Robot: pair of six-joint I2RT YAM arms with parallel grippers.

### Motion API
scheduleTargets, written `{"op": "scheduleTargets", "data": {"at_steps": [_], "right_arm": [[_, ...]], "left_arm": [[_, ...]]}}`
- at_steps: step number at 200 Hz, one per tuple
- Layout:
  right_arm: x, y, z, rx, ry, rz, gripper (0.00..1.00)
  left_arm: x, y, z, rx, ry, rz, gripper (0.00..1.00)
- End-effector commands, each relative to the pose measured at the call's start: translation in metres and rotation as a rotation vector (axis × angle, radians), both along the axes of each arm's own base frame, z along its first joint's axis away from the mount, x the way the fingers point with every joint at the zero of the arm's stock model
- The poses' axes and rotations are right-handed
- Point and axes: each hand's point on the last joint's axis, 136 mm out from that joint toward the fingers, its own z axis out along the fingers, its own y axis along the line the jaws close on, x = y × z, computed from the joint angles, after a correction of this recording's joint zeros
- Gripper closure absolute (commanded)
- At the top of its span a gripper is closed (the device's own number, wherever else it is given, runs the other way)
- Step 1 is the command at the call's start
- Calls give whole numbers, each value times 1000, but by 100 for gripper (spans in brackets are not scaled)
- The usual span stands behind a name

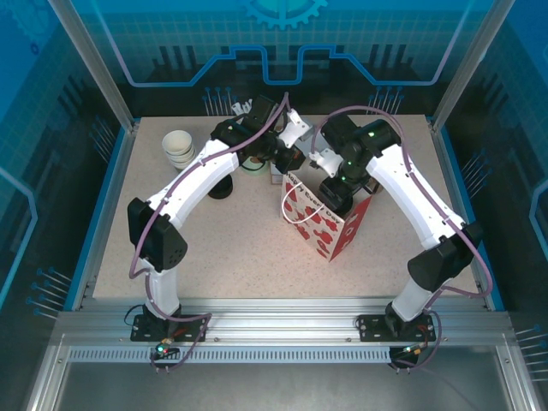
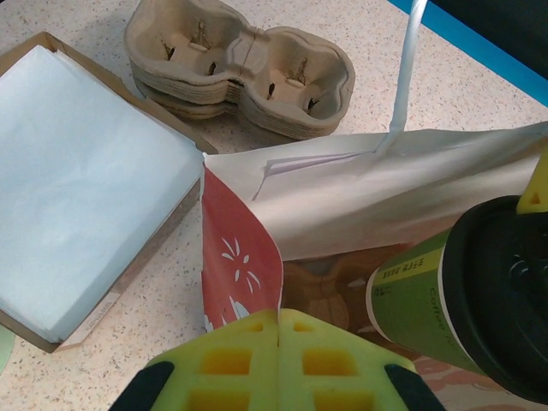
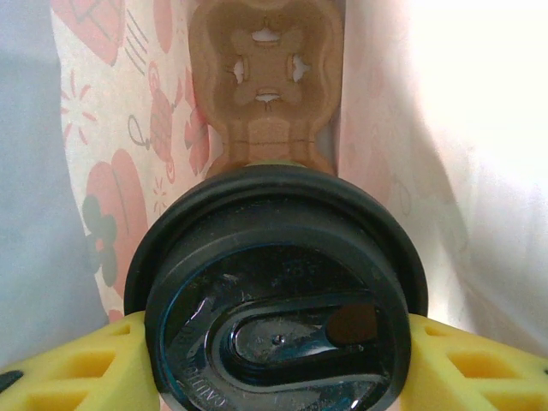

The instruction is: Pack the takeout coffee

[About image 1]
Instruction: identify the aluminium side rail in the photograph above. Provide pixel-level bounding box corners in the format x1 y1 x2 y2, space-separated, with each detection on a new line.
70 122 140 312
429 122 497 312

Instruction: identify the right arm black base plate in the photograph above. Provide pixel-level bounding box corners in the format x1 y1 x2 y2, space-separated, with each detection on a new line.
357 314 438 343

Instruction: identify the aluminium frame post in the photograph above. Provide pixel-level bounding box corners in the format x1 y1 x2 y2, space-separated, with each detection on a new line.
46 0 141 132
429 0 517 132

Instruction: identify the stack of black lids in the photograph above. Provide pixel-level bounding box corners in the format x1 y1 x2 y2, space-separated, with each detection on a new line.
208 173 235 200

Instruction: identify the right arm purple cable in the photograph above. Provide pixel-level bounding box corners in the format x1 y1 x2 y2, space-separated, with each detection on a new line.
312 104 493 373

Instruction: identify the aluminium front rail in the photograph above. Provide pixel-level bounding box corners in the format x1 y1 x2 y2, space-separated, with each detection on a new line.
55 295 513 346

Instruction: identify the white red paper gift bag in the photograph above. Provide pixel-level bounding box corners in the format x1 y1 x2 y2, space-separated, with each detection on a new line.
280 170 372 262

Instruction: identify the left base LED connector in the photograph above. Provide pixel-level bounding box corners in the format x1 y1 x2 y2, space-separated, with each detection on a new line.
152 337 180 360

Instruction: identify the green straw holder cup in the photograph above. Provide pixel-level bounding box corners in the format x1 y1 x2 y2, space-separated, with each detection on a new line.
239 156 267 176

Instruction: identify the slotted grey cable duct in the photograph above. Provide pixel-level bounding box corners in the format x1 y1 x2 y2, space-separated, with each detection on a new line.
68 346 393 365

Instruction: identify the stack of paper cups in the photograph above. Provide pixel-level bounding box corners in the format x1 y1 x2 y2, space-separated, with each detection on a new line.
162 130 198 170

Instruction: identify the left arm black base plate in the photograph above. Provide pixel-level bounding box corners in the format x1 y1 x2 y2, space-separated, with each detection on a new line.
130 311 210 343

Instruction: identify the cardboard napkin box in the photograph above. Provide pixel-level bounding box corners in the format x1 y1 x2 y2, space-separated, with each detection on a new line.
268 160 290 188

